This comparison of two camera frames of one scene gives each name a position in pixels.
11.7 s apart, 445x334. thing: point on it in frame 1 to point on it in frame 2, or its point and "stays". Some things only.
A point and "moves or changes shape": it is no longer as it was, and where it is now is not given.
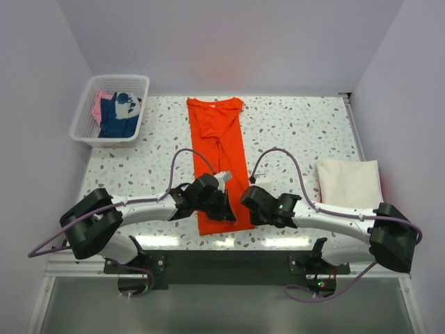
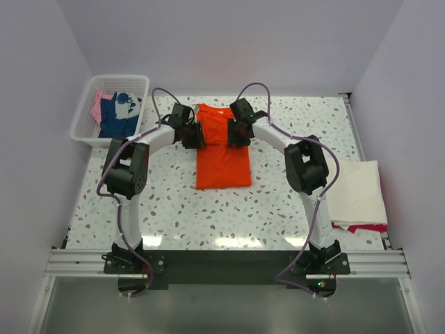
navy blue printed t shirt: (119, 115) stays
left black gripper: (224, 212) to (198, 141)
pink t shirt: (96, 112) stays
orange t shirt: (218, 146) moves or changes shape
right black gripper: (256, 221) to (232, 138)
